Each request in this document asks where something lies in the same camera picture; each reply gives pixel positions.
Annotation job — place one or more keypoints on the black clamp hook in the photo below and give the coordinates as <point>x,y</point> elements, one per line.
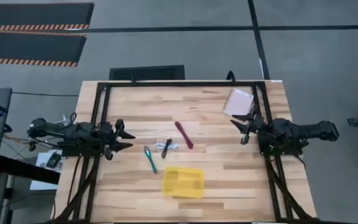
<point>231,74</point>

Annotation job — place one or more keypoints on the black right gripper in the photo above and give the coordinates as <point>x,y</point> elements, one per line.
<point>258,127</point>

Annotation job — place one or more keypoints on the yellow plastic tray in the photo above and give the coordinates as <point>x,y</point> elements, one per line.
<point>183,182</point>

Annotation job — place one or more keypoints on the black aluminium table frame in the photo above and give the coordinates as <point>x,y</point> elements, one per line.
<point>182,84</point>

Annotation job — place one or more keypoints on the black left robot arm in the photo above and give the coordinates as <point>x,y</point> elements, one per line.
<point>73,130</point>

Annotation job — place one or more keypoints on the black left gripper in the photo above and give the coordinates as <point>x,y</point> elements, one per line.
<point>109,132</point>

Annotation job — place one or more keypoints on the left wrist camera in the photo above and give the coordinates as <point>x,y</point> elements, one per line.
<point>108,153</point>

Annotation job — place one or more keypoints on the black handheld remote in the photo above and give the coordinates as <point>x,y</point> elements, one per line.
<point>53,160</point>

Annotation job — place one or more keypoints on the black hazard-striped floor mat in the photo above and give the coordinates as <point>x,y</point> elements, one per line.
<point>33,46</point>
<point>36,14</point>

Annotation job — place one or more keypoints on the black perforated floor mat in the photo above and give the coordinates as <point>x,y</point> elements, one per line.
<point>148,72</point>

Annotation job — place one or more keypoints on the white paper sheet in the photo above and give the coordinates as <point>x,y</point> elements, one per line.
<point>43,183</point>

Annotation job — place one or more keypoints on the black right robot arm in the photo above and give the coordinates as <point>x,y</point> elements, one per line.
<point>306,130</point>

